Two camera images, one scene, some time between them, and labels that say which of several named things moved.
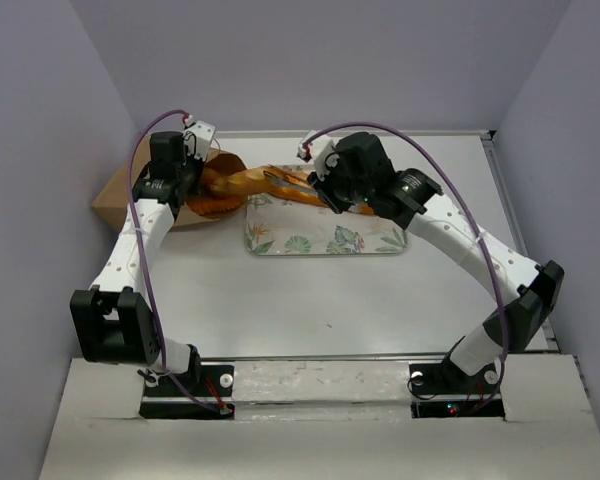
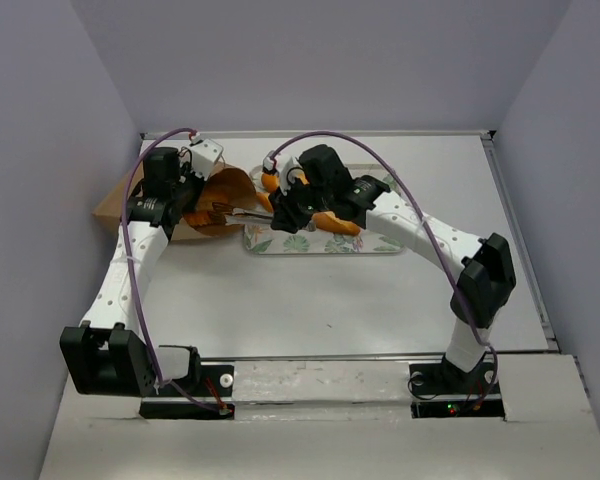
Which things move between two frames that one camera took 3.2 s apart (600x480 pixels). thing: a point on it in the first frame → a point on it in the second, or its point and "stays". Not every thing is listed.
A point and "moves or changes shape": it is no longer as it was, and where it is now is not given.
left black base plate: (200, 381) stays
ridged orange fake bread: (203, 206) → (197, 217)
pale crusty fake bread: (274, 180) moves or changes shape
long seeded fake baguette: (363, 209) moves or changes shape
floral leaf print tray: (280, 226) stays
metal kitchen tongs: (291, 184) moves or changes shape
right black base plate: (446, 379) stays
